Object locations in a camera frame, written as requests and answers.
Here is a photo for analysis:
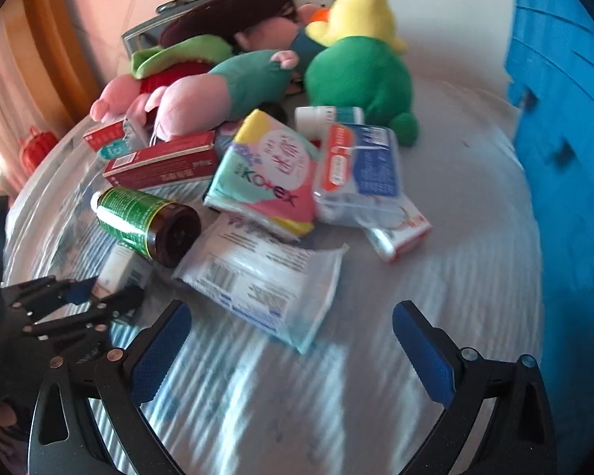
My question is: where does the green red dinosaur plush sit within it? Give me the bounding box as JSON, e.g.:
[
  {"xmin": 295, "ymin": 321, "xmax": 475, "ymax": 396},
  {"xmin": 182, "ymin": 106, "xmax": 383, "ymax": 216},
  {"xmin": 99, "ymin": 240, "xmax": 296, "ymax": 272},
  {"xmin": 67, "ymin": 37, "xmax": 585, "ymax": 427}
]
[{"xmin": 131, "ymin": 34, "xmax": 234, "ymax": 91}]

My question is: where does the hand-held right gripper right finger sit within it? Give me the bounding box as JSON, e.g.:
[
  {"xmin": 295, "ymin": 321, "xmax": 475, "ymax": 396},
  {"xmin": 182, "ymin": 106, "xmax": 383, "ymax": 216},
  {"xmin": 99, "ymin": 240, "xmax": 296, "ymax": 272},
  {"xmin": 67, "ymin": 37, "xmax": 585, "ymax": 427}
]
[{"xmin": 392, "ymin": 301, "xmax": 558, "ymax": 475}]

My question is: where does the pink pig plush teal dress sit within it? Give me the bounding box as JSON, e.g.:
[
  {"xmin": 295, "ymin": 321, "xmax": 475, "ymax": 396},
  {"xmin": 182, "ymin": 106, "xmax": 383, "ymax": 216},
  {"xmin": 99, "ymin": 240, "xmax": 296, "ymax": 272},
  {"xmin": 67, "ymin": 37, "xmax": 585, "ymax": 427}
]
[{"xmin": 90, "ymin": 49, "xmax": 300, "ymax": 140}]

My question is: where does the yellow green duck plush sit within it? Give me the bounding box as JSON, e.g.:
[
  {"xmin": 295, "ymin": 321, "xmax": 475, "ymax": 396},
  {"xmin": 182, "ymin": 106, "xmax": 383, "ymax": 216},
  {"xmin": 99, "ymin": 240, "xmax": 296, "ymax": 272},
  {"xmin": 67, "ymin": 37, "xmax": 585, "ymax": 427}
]
[{"xmin": 304, "ymin": 0, "xmax": 421, "ymax": 146}]

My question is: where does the long red box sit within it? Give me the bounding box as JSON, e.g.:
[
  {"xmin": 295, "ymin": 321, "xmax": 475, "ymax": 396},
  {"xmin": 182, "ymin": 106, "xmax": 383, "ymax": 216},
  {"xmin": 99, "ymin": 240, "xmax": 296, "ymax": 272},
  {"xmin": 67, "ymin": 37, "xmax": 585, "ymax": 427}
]
[{"xmin": 102, "ymin": 131, "xmax": 217, "ymax": 192}]

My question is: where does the brown bottle green label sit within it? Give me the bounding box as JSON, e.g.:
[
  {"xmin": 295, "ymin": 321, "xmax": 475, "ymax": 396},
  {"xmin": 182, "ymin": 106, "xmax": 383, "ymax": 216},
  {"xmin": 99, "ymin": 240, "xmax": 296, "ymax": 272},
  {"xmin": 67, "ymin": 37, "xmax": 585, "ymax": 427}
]
[{"xmin": 90, "ymin": 185, "xmax": 203, "ymax": 269}]

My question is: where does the colourful pad packet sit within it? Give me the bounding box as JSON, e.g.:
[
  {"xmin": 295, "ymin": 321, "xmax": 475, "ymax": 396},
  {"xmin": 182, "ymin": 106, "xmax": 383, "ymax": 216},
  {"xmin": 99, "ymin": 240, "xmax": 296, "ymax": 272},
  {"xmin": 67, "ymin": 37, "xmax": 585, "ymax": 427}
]
[{"xmin": 203, "ymin": 109, "xmax": 322, "ymax": 244}]

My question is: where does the wooden wall frame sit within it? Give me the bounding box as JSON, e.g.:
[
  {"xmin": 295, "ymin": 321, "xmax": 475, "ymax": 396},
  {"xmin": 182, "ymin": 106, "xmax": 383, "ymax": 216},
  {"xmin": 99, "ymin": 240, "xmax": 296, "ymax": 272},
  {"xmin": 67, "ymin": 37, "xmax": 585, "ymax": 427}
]
[{"xmin": 20, "ymin": 0, "xmax": 110, "ymax": 125}]

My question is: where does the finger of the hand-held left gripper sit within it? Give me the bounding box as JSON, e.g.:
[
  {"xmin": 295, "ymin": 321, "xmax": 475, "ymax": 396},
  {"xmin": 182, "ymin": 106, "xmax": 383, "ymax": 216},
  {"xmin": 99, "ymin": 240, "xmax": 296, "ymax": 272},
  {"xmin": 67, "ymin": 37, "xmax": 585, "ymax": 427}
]
[
  {"xmin": 0, "ymin": 277, "xmax": 97, "ymax": 320},
  {"xmin": 25, "ymin": 287, "xmax": 145, "ymax": 357}
]

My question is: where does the blue plastic crate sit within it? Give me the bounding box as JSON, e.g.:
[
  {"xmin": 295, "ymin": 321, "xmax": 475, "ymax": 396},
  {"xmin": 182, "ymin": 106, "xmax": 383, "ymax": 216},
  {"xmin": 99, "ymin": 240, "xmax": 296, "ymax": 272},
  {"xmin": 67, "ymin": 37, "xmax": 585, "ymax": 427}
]
[{"xmin": 505, "ymin": 0, "xmax": 594, "ymax": 475}]

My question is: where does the pink curtain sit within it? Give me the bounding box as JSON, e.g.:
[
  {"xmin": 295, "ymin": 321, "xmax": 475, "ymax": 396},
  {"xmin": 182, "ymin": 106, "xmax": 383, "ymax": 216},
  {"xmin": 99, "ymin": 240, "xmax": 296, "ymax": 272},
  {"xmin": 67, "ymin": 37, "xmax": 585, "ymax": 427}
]
[{"xmin": 0, "ymin": 27, "xmax": 80, "ymax": 195}]

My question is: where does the red white teal box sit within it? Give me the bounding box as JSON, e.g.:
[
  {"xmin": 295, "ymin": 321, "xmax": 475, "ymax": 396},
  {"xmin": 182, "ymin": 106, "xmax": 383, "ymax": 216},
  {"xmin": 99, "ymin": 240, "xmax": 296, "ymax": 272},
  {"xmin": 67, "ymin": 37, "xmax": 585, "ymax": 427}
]
[{"xmin": 83, "ymin": 118, "xmax": 152, "ymax": 162}]

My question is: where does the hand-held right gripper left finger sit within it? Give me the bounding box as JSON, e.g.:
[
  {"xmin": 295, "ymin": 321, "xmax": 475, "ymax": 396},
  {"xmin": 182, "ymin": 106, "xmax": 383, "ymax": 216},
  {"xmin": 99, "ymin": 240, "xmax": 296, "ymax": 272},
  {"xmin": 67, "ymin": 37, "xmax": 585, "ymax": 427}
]
[{"xmin": 27, "ymin": 301, "xmax": 193, "ymax": 475}]

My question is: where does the red white flat box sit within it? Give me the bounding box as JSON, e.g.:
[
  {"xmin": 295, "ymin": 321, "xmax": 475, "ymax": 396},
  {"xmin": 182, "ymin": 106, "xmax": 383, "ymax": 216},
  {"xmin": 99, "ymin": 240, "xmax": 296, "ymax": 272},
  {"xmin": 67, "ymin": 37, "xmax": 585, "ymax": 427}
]
[{"xmin": 364, "ymin": 198, "xmax": 433, "ymax": 264}]

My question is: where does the red plastic basket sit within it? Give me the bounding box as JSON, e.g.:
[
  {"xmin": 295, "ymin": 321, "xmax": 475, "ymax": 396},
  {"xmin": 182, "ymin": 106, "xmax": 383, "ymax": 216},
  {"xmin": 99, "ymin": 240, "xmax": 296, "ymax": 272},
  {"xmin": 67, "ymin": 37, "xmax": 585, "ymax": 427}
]
[{"xmin": 19, "ymin": 126, "xmax": 60, "ymax": 175}]

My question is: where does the white teal tube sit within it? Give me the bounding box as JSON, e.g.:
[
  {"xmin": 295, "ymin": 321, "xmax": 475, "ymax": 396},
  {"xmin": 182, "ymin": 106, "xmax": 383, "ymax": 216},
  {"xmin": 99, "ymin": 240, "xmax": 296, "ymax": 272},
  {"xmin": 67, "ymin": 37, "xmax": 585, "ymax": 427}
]
[{"xmin": 294, "ymin": 105, "xmax": 366, "ymax": 137}]

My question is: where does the black cube box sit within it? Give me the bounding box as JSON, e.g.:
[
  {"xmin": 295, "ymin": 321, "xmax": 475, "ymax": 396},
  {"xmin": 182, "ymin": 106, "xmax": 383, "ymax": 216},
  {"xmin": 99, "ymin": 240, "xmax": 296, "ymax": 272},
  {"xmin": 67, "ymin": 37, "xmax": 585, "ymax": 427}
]
[{"xmin": 121, "ymin": 0, "xmax": 213, "ymax": 56}]

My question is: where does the clear packet blue red label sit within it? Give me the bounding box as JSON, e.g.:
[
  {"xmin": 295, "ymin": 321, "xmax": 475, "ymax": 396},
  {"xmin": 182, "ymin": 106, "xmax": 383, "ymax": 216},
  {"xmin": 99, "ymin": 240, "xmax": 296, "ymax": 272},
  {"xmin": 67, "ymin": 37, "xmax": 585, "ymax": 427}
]
[{"xmin": 313, "ymin": 123, "xmax": 407, "ymax": 228}]

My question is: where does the white wipes packet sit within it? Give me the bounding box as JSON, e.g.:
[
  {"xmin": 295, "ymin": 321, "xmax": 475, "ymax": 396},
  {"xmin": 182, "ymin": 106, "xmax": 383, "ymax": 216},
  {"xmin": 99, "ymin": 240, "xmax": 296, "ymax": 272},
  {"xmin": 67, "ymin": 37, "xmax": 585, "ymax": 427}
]
[{"xmin": 172, "ymin": 213, "xmax": 350, "ymax": 355}]

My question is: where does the small white box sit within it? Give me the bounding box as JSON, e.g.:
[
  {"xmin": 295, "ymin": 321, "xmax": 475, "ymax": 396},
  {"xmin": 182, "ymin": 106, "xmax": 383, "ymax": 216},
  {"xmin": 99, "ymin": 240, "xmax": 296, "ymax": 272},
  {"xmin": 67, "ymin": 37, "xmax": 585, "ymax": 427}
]
[{"xmin": 96, "ymin": 245, "xmax": 154, "ymax": 308}]

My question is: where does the pig plush with maroon hat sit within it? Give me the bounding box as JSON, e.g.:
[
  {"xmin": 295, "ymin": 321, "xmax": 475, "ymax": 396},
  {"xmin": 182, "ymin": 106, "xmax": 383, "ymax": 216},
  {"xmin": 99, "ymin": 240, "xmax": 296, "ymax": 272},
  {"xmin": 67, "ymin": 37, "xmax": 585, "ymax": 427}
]
[{"xmin": 158, "ymin": 0, "xmax": 328, "ymax": 80}]

